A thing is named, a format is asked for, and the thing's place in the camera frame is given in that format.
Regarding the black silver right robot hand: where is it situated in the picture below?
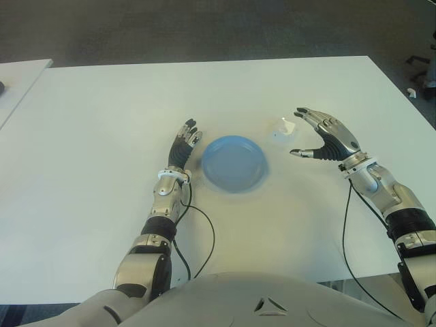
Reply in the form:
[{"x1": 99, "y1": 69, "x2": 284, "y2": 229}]
[{"x1": 289, "y1": 107, "x2": 362, "y2": 161}]

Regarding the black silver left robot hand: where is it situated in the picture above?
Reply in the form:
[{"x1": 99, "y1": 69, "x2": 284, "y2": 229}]
[{"x1": 168, "y1": 118, "x2": 204, "y2": 170}]

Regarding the white square charger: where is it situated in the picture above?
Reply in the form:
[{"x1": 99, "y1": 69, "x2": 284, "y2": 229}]
[{"x1": 268, "y1": 117, "x2": 297, "y2": 144}]

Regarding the blue round plate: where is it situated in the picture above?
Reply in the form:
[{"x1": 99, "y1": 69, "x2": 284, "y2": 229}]
[{"x1": 200, "y1": 135, "x2": 270, "y2": 194}]

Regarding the black office chair base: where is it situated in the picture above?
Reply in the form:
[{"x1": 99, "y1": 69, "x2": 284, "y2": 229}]
[{"x1": 405, "y1": 54, "x2": 436, "y2": 99}]

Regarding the grey robot torso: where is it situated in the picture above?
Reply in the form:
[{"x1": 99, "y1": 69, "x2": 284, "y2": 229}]
[{"x1": 0, "y1": 270, "x2": 436, "y2": 327}]

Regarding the white side table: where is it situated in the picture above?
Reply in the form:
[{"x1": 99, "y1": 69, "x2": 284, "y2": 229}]
[{"x1": 0, "y1": 58, "x2": 54, "y2": 130}]

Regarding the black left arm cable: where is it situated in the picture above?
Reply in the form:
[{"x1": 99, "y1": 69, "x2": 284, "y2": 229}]
[{"x1": 172, "y1": 178, "x2": 215, "y2": 282}]

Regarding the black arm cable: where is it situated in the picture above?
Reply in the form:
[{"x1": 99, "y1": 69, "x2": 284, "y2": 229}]
[
  {"x1": 341, "y1": 176, "x2": 409, "y2": 323},
  {"x1": 172, "y1": 178, "x2": 215, "y2": 282}
]

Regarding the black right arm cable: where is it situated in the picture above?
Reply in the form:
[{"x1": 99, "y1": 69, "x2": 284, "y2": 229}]
[{"x1": 341, "y1": 176, "x2": 409, "y2": 323}]

